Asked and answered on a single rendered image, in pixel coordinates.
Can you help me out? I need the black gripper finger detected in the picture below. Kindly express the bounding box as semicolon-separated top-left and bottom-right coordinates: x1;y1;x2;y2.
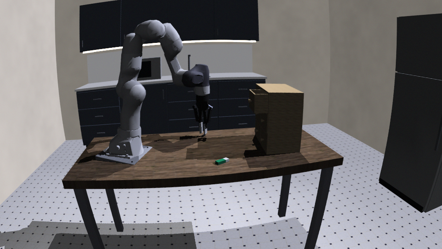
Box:
202;105;213;134
192;105;203;134

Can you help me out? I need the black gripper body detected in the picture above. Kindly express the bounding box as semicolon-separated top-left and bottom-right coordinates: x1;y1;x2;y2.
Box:
196;95;209;110

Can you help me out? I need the green and white eraser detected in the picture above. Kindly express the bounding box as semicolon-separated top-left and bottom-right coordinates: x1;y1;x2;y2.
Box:
215;158;229;165

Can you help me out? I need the small dark brown chest of drawers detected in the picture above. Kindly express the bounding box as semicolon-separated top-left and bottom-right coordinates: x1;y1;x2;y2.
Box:
256;84;304;155

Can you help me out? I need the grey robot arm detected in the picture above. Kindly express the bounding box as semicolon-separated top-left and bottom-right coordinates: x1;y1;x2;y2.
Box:
106;20;210;159

